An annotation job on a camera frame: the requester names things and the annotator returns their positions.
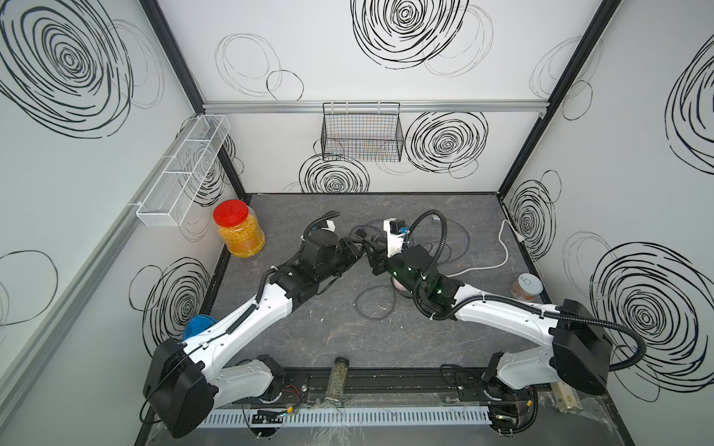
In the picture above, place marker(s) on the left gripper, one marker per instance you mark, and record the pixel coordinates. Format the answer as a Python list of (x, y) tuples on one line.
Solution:
[(351, 252)]

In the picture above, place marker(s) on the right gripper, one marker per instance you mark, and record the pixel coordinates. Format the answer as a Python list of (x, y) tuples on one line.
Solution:
[(379, 259)]

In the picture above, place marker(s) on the pink power strip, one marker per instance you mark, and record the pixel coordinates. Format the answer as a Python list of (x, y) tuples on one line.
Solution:
[(399, 287)]

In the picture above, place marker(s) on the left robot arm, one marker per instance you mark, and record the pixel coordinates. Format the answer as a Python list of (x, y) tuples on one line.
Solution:
[(190, 378)]

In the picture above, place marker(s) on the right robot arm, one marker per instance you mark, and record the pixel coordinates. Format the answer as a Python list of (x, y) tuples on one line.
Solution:
[(569, 345)]

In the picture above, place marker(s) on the red lid corn jar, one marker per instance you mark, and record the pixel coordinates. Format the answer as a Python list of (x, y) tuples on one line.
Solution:
[(239, 228)]

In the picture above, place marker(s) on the glass spice bottle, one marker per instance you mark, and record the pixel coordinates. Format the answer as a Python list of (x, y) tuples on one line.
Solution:
[(337, 380)]

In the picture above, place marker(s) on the white lid jar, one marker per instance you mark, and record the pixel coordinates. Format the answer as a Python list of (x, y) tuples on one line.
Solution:
[(527, 287)]

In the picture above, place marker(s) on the blue lid jar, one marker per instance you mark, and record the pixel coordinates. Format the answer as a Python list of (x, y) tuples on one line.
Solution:
[(197, 325)]

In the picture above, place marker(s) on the beige small bottle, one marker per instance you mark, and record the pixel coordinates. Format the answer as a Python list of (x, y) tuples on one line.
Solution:
[(567, 401)]

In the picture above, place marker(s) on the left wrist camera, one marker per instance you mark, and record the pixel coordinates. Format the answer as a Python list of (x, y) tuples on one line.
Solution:
[(328, 224)]

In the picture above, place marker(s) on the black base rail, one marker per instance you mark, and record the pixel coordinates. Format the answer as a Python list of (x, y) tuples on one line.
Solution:
[(465, 384)]

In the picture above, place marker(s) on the black wire basket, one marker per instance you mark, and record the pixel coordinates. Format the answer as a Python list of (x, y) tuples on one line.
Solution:
[(362, 137)]

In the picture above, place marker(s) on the white slotted cable duct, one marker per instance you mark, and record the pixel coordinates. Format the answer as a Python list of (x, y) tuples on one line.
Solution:
[(404, 416)]

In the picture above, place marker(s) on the white wire shelf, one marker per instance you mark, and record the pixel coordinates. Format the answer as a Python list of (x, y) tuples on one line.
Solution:
[(188, 164)]

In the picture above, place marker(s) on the aluminium wall rail back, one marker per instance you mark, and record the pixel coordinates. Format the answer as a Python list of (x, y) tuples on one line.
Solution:
[(376, 106)]

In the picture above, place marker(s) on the aluminium wall rail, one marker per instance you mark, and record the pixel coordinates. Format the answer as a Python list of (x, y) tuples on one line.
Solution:
[(22, 375), (376, 106)]

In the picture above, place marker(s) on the aluminium wall rail left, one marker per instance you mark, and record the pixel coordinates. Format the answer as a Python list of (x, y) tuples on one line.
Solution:
[(22, 375)]

